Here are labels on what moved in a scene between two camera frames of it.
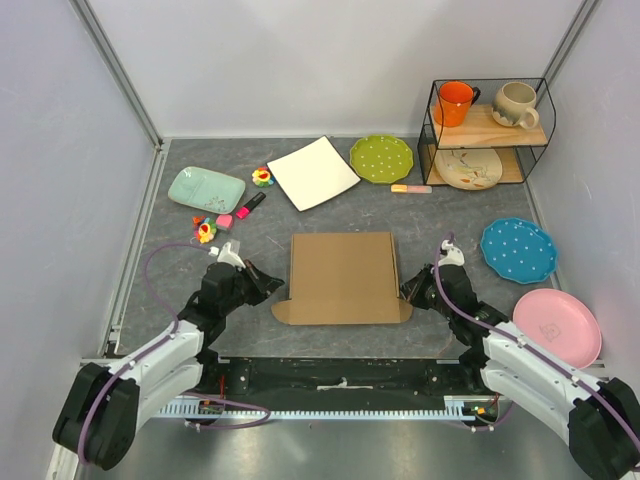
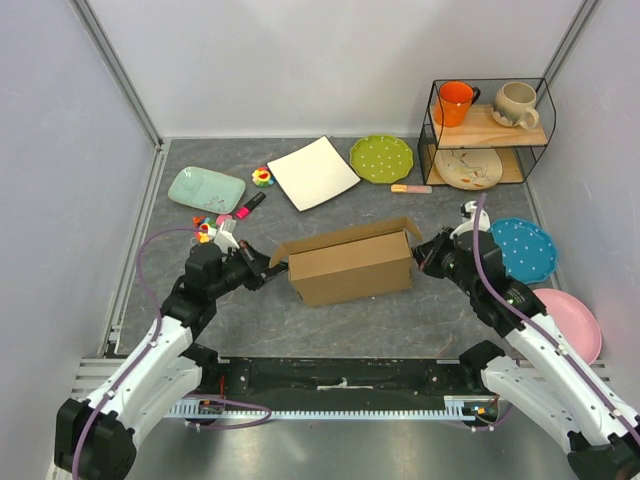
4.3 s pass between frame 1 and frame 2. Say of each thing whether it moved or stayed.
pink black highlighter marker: stayed
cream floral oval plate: stayed
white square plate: stayed
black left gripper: moved
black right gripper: moved
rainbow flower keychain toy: stayed
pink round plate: stayed
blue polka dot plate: stayed
